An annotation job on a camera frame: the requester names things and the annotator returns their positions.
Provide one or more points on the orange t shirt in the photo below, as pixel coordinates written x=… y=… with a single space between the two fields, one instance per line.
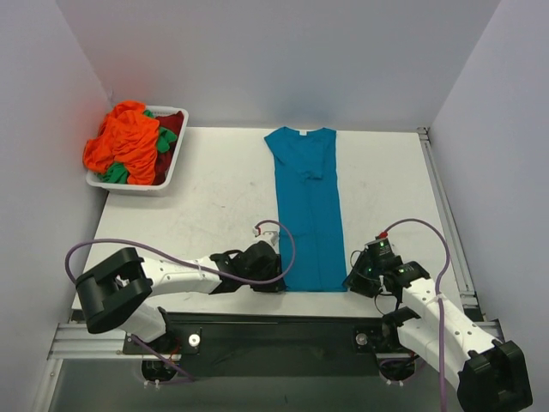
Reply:
x=125 y=148

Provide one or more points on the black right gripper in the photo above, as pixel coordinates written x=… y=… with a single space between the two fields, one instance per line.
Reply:
x=358 y=280

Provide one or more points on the green t shirt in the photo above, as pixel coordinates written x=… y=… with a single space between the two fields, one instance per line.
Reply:
x=118 y=173

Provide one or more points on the dark red t shirt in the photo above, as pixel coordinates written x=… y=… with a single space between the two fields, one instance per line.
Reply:
x=170 y=127

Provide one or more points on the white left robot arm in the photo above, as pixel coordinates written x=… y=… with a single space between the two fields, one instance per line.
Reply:
x=113 y=293

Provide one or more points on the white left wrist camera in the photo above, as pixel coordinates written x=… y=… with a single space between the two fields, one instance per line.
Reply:
x=269 y=236

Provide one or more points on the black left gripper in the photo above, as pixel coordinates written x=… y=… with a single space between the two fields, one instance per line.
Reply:
x=274 y=272

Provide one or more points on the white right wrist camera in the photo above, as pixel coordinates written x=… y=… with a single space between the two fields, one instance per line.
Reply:
x=381 y=237

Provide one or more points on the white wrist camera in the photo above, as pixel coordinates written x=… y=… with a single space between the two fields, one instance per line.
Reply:
x=381 y=237
x=269 y=236

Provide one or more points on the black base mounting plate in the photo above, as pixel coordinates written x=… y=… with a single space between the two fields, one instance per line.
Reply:
x=254 y=346

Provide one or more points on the aluminium frame rail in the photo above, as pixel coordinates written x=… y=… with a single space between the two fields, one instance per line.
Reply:
x=463 y=347

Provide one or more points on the white plastic basket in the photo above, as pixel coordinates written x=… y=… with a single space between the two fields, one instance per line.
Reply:
x=147 y=190

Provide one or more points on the blue t shirt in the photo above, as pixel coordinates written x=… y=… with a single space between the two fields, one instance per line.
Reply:
x=312 y=242

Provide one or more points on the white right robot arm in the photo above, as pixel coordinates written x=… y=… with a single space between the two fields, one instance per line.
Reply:
x=409 y=328

